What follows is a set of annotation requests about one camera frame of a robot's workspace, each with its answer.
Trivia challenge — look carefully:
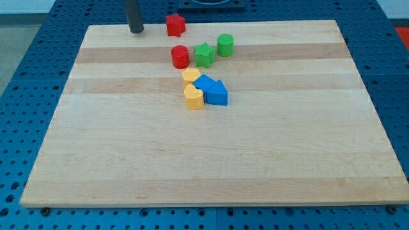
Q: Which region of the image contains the yellow heart block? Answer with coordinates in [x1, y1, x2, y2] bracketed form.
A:
[183, 84, 205, 110]

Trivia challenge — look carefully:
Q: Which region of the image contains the blue triangle block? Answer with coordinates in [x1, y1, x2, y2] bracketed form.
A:
[205, 80, 228, 106]

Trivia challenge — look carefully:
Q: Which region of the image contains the blue cube block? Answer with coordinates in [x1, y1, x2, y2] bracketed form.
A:
[193, 74, 216, 103]

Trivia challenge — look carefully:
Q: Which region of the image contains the yellow hexagon block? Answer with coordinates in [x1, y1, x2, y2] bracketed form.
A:
[181, 68, 202, 87]

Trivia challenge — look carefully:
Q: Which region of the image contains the green star block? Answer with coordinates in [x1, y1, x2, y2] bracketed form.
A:
[194, 43, 215, 68]

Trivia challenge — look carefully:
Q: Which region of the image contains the red cylinder block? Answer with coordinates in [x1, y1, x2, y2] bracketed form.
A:
[171, 45, 190, 69]

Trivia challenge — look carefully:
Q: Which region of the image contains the green cylinder block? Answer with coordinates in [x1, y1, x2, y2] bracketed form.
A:
[217, 34, 234, 57]

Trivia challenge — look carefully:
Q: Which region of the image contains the red star block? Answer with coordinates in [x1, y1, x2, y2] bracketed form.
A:
[166, 13, 186, 37]

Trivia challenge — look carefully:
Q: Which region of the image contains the light wooden board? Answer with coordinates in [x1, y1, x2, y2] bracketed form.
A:
[20, 20, 408, 208]

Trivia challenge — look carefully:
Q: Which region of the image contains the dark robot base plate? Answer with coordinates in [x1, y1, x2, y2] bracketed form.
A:
[178, 0, 245, 10]

